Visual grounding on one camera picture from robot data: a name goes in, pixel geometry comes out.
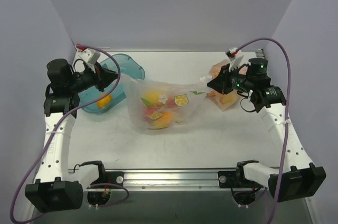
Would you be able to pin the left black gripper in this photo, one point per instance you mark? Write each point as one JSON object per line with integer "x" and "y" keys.
{"x": 98, "y": 76}

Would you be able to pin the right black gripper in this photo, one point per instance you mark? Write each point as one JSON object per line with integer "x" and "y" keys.
{"x": 226, "y": 81}

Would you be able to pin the yellow fake lemon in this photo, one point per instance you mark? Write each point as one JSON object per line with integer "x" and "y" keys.
{"x": 153, "y": 96}

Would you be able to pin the orange yellow fake mango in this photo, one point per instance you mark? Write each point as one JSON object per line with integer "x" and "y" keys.
{"x": 165, "y": 120}

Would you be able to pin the clear printed plastic bag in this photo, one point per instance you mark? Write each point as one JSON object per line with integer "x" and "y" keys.
{"x": 187, "y": 96}

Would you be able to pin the red fake apple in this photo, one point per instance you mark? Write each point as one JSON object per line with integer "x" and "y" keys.
{"x": 150, "y": 112}
{"x": 171, "y": 103}

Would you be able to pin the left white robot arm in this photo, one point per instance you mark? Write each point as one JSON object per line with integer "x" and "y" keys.
{"x": 54, "y": 188}

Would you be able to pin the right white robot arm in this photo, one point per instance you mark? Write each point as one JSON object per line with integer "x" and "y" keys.
{"x": 300, "y": 177}

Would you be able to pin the orange tied plastic bag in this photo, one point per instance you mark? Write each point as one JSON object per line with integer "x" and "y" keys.
{"x": 222, "y": 101}

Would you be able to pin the small orange fake fruit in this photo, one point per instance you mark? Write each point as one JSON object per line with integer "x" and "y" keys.
{"x": 102, "y": 103}

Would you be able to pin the teal plastic fruit tray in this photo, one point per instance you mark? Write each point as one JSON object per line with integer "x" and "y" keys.
{"x": 128, "y": 67}

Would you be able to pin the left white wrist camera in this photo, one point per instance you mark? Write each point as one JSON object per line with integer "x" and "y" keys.
{"x": 88, "y": 55}

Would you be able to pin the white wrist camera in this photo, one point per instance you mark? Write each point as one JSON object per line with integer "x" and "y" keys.
{"x": 88, "y": 55}
{"x": 235, "y": 56}

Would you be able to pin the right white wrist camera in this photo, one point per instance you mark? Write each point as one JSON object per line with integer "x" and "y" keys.
{"x": 235, "y": 56}

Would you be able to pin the front aluminium rail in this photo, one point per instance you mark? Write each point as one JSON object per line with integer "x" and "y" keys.
{"x": 172, "y": 179}

